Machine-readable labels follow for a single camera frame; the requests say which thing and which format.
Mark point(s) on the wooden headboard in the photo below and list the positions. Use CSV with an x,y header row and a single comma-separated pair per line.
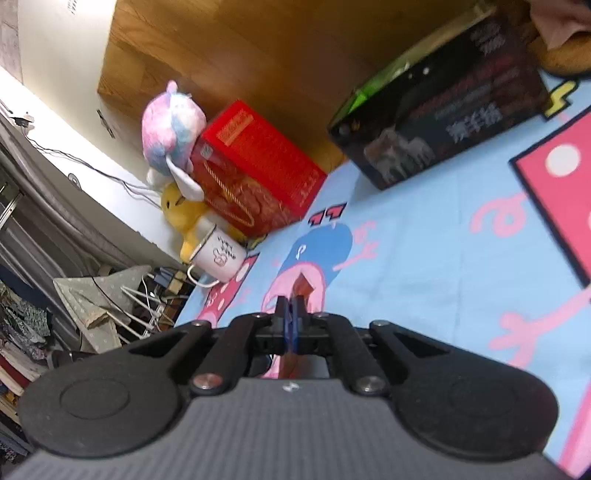
x,y
258,60

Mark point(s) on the red gift box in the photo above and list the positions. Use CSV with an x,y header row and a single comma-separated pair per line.
x,y
258,175

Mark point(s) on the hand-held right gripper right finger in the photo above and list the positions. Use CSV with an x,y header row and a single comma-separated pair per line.
x,y
299,318

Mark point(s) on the printed bed sheet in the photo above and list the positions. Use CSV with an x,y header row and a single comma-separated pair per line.
x,y
415,240

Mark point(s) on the white drying rack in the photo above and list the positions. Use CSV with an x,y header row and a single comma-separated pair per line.
x,y
147,314

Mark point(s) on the yellow plush toy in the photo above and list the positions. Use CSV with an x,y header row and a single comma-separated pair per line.
x,y
182,207

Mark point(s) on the small red-brown snack packet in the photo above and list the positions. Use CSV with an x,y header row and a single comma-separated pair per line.
x,y
302,285

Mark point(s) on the dark cardboard box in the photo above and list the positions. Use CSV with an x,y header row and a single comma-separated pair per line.
x,y
443,106

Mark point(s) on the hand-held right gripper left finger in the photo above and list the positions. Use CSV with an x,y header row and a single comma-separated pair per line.
x,y
285,318

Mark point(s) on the grey cloth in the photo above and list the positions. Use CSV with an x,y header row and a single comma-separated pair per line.
x,y
97,290

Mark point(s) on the pile of clothes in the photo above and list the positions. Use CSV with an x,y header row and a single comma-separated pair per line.
x,y
21,350

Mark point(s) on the mustard yellow cushion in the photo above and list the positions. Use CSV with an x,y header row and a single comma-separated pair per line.
x,y
565,57

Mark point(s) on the pink and blue plush toy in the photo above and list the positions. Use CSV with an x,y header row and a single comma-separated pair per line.
x,y
171,124

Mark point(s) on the pink cloth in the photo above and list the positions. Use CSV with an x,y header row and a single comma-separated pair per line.
x,y
561,21

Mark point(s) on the white enamel mug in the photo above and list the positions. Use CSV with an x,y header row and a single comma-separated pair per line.
x,y
219,254

